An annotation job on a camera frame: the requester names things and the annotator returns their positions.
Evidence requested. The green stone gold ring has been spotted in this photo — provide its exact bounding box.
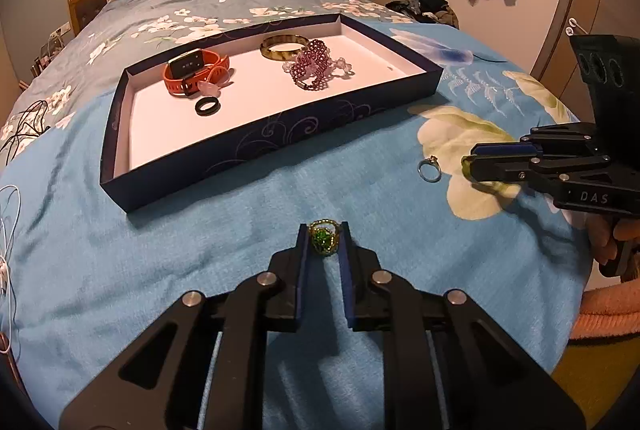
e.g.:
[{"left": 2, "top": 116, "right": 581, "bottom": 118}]
[{"left": 307, "top": 219, "right": 346, "bottom": 257}]

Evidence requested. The black cable bundle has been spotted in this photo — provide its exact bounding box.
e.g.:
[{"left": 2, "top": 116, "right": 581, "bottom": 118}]
[{"left": 0, "top": 97, "right": 56, "bottom": 165}]

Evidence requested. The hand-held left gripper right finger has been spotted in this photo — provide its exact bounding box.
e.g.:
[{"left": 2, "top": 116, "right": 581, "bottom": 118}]
[{"left": 339, "top": 222, "right": 586, "bottom": 430}]

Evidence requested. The silver ring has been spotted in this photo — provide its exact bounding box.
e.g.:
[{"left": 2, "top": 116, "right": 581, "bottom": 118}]
[{"left": 418, "top": 155, "right": 442, "bottom": 183}]

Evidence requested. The clear bead bracelet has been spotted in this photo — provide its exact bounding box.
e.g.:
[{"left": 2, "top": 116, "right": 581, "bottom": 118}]
[{"left": 282, "top": 54, "right": 356, "bottom": 78}]

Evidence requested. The white cable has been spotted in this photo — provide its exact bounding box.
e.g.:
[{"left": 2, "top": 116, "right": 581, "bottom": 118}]
[{"left": 0, "top": 182, "right": 23, "bottom": 356}]

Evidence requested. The purple bead bracelet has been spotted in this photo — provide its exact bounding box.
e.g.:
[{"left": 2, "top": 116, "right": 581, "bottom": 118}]
[{"left": 290, "top": 38, "right": 332, "bottom": 91}]

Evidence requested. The person's right hand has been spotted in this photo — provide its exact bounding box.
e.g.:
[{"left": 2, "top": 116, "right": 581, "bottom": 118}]
[{"left": 586, "top": 212, "right": 640, "bottom": 267}]

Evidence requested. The red band smartwatch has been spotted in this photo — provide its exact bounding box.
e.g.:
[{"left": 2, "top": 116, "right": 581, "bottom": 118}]
[{"left": 164, "top": 50, "right": 231, "bottom": 98}]

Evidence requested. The turquoise tulip blanket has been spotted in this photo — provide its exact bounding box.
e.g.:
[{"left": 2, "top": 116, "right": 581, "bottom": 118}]
[{"left": 0, "top": 17, "right": 596, "bottom": 430}]

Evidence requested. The bedside clutter of bottles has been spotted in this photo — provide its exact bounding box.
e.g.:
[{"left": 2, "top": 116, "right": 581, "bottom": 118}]
[{"left": 30, "top": 30, "right": 66, "bottom": 75}]

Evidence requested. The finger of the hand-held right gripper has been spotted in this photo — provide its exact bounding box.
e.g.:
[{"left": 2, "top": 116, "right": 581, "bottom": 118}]
[
  {"left": 461, "top": 156, "right": 618, "bottom": 195},
  {"left": 469, "top": 135, "right": 608, "bottom": 159}
]

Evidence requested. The dark blue shallow box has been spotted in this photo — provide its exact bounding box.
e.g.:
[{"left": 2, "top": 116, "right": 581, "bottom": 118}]
[{"left": 99, "top": 12, "right": 443, "bottom": 214}]

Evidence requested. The pile of dark clothes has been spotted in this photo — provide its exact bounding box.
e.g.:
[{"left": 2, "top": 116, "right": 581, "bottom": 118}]
[{"left": 385, "top": 0, "right": 460, "bottom": 29}]

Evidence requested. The olive green bangle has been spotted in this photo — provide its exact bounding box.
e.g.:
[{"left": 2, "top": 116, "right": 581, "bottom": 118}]
[{"left": 260, "top": 34, "right": 310, "bottom": 61}]

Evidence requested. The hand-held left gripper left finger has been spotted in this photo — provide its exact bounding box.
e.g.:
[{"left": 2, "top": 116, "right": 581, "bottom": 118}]
[{"left": 59, "top": 224, "right": 308, "bottom": 430}]

